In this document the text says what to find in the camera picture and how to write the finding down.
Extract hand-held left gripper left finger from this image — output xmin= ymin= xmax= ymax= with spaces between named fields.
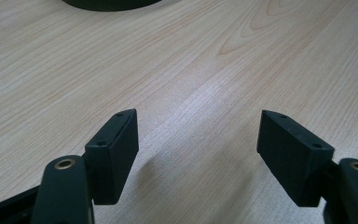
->
xmin=30 ymin=108 xmax=140 ymax=224

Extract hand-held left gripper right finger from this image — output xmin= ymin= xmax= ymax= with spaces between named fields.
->
xmin=256 ymin=109 xmax=358 ymax=224

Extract black round stand base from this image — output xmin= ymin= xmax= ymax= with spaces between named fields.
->
xmin=62 ymin=0 xmax=164 ymax=12

